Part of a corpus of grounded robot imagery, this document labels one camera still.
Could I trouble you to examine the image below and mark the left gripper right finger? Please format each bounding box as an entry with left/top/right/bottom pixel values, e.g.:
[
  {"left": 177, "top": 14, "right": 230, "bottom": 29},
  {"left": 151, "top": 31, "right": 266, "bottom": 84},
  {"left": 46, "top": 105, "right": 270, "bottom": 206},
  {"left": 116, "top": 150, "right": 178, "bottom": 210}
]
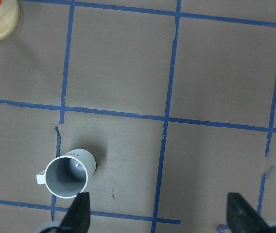
[{"left": 226, "top": 193, "right": 270, "bottom": 233}]

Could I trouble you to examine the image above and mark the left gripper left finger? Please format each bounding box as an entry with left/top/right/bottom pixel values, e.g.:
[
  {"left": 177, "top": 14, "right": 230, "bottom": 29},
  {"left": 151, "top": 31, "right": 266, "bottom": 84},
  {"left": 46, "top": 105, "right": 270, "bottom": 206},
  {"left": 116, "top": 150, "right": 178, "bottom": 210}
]
[{"left": 59, "top": 192, "right": 90, "bottom": 233}]

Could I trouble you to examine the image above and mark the white ribbed mug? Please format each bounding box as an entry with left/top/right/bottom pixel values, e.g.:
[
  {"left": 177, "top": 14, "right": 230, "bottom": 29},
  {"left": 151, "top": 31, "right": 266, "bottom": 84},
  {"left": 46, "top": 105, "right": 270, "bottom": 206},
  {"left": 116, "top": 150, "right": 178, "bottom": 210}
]
[{"left": 36, "top": 149, "right": 97, "bottom": 199}]

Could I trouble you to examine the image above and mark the wooden mug tree stand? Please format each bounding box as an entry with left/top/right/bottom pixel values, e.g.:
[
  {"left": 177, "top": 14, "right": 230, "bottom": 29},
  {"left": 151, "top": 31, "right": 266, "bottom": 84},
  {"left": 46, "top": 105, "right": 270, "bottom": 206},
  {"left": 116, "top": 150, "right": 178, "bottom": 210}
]
[{"left": 0, "top": 0, "right": 20, "bottom": 40}]

